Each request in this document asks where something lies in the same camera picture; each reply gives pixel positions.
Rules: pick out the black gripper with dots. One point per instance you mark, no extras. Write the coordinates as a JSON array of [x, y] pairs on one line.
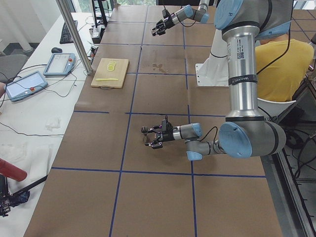
[[167, 136], [169, 22]]

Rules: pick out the steel jigger measuring cup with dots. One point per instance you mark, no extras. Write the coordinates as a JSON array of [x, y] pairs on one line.
[[145, 134]]

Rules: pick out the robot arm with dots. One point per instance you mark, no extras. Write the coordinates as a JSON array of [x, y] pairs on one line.
[[187, 12], [245, 133]]

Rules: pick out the bamboo cutting board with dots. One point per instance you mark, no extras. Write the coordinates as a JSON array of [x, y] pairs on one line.
[[119, 72]]

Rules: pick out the yellow plastic knife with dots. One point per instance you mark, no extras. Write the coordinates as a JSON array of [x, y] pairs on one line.
[[106, 79]]

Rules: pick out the black keyboard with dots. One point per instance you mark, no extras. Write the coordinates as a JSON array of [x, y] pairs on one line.
[[65, 35]]

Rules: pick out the crumpled white tissue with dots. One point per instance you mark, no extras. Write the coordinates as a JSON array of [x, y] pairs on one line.
[[53, 123]]

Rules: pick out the far blue teach pendant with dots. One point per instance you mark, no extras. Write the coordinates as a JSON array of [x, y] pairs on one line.
[[59, 64]]

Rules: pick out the blue teach pendant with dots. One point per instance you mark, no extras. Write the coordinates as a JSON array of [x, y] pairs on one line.
[[26, 86], [59, 64]]

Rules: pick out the black computer mouse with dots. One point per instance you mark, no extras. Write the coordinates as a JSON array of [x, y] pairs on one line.
[[56, 50]]

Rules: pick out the person in yellow shirt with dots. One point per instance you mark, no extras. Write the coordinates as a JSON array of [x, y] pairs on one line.
[[281, 65]]

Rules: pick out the near blue teach pendant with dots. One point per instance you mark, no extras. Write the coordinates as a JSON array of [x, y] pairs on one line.
[[26, 86]]

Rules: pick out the red cylinder bottle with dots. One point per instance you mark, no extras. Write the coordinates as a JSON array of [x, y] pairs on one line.
[[11, 171]]

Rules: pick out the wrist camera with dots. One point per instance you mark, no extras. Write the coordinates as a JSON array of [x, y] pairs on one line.
[[165, 124], [165, 13]]

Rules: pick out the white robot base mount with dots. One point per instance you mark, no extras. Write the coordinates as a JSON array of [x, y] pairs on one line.
[[214, 71]]

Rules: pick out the aluminium frame post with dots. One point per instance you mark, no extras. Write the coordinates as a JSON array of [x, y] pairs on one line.
[[67, 16]]

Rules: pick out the black camera rig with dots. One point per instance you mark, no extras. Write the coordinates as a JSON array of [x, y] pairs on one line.
[[8, 200]]

